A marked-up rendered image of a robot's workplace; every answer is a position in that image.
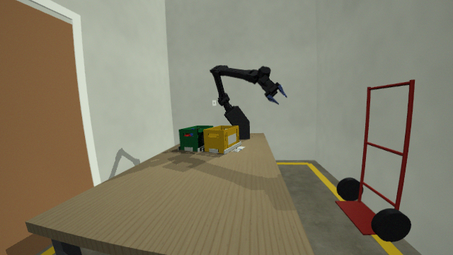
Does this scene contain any green crate with dividers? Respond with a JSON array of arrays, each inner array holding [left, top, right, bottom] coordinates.
[[179, 125, 213, 152]]

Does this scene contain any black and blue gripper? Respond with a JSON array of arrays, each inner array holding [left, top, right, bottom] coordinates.
[[265, 83, 287, 105]]

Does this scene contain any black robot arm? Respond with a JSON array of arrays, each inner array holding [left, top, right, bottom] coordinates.
[[210, 65, 275, 114]]

